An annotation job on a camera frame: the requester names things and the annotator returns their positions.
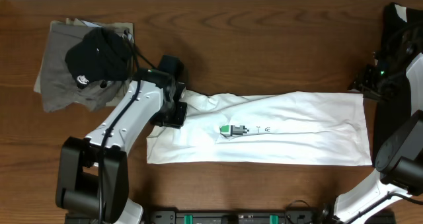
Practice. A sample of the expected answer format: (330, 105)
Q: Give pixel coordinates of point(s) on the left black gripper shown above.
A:
(178, 121)

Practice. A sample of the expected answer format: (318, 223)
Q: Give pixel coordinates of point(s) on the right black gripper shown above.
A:
(363, 78)

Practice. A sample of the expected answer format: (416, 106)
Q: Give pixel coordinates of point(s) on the white printed t-shirt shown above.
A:
(296, 128)

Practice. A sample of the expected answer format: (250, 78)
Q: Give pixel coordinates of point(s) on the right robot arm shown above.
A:
(397, 173)

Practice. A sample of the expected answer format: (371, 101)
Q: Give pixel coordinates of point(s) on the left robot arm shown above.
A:
(93, 172)

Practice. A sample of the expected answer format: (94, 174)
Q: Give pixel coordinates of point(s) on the black t-shirt on right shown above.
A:
(393, 29)

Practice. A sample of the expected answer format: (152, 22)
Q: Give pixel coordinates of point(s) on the black folded garment with logo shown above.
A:
(102, 55)

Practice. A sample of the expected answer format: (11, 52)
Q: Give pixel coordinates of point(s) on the grey folded garment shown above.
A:
(55, 83)

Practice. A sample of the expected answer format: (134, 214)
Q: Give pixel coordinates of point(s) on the beige folded garment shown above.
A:
(117, 25)

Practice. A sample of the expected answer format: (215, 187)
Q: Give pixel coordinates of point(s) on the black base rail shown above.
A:
(285, 217)

